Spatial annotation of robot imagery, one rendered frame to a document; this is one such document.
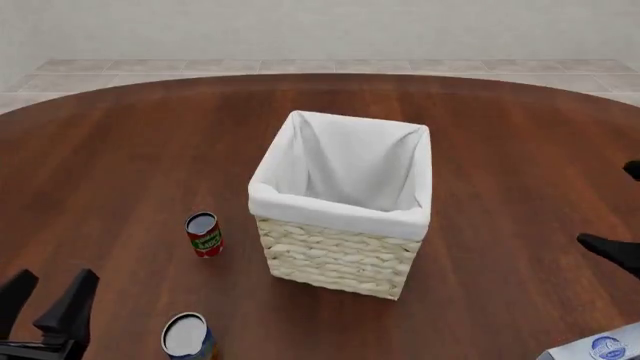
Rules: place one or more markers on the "cream woven basket white liner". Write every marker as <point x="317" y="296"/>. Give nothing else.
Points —
<point x="340" y="247"/>

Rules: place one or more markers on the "grey-blue cream cheese box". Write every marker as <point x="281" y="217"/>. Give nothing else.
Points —
<point x="600" y="347"/>

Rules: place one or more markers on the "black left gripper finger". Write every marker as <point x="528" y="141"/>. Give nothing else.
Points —
<point x="67" y="307"/>
<point x="15" y="296"/>

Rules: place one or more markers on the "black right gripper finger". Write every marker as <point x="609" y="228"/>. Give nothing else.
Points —
<point x="617" y="251"/>
<point x="634" y="168"/>

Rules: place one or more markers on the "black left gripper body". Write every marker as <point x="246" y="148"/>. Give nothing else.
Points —
<point x="30" y="350"/>

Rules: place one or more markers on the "tin can with silver lid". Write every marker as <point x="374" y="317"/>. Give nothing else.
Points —
<point x="186" y="333"/>

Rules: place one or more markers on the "red tomato sauce can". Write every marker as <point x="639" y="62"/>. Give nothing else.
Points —
<point x="206" y="240"/>

